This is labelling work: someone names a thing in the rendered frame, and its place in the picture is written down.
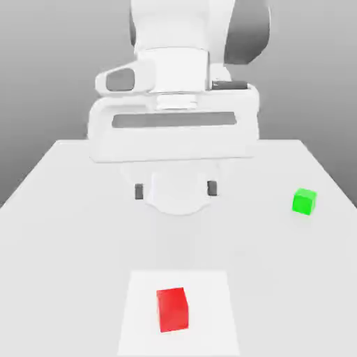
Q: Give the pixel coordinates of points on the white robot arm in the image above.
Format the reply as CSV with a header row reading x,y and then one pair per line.
x,y
173,33

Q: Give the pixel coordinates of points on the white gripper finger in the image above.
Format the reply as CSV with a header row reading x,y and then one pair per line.
x,y
138,191
212,188

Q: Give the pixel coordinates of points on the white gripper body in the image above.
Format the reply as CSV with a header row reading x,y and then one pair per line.
x,y
173,142

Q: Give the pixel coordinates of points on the small red cube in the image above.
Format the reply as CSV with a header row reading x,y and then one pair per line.
x,y
173,309

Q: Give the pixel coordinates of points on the small green cube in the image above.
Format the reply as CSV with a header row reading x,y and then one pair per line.
x,y
304,202

